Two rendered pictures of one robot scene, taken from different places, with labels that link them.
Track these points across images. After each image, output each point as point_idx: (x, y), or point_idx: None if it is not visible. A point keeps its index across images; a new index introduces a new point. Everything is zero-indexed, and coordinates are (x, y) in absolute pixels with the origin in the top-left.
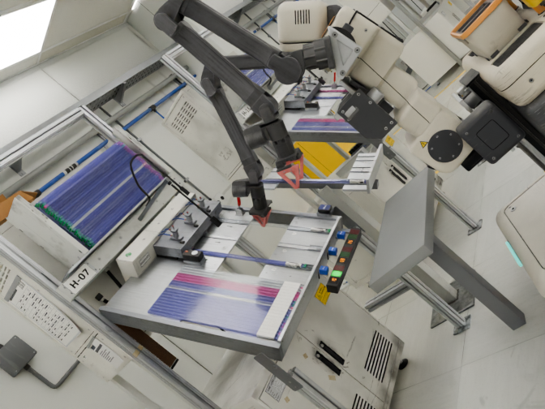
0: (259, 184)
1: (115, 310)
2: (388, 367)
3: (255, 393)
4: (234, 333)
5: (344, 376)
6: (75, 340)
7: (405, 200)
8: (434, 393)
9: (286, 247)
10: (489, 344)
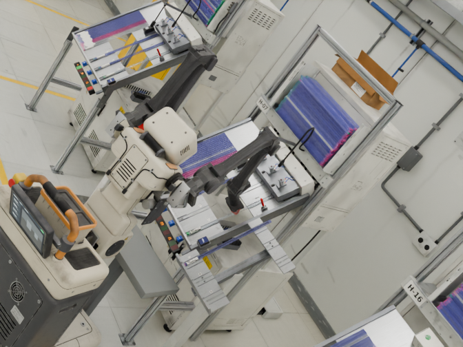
0: (229, 190)
1: (240, 122)
2: None
3: None
4: None
5: (167, 255)
6: None
7: (146, 267)
8: (122, 297)
9: (201, 208)
10: (94, 314)
